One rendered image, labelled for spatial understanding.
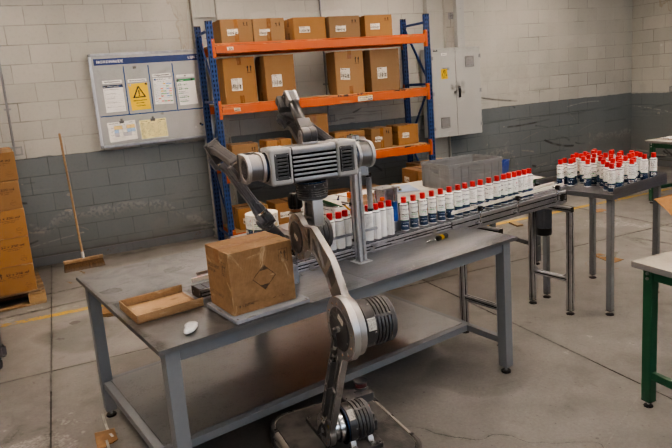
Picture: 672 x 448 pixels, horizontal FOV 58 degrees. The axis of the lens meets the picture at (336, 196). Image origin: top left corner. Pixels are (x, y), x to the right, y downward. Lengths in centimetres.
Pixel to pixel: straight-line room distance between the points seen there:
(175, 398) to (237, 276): 53
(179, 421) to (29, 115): 526
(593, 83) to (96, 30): 752
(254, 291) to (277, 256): 18
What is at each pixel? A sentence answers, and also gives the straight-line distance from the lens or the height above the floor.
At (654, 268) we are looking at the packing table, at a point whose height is 78.
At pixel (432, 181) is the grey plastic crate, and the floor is 86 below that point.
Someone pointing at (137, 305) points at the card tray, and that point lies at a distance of 300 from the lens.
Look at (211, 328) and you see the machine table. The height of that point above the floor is 83.
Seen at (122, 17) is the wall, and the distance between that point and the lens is 751.
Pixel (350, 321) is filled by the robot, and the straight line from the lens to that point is 219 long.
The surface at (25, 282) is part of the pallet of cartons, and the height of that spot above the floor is 23.
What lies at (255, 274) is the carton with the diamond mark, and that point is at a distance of 261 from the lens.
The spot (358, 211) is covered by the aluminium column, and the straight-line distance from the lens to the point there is 317.
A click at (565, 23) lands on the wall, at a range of 1049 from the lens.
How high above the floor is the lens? 178
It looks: 11 degrees down
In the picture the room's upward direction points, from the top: 4 degrees counter-clockwise
